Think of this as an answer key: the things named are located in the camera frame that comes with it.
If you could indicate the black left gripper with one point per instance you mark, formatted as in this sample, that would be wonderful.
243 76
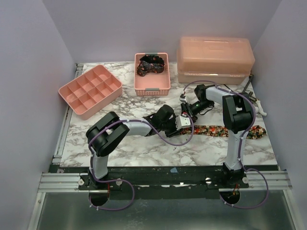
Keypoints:
175 132

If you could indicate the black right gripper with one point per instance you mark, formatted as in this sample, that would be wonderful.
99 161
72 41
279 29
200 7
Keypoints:
186 109

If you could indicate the colourful faces patterned tie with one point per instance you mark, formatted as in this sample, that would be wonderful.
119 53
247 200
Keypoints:
256 132

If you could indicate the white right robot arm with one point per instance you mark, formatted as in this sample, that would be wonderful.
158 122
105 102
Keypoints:
238 117

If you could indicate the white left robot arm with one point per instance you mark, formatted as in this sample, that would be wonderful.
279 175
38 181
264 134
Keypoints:
106 134

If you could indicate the pink plastic basket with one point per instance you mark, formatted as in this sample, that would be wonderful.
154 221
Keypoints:
152 84

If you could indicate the large pink storage box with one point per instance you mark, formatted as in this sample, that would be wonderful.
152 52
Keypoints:
224 60

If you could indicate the orange black tool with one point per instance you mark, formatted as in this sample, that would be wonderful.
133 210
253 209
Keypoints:
242 85

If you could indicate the dark floral tie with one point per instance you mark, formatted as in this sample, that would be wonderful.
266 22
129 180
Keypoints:
150 64

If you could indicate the white plastic fixture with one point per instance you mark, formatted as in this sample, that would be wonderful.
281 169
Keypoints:
259 108

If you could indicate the pink divided organizer tray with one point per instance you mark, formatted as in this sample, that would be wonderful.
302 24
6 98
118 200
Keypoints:
91 91

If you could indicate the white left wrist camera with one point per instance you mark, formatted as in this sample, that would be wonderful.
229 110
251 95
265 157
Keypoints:
182 122

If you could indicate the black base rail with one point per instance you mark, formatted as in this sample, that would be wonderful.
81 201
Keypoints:
184 182

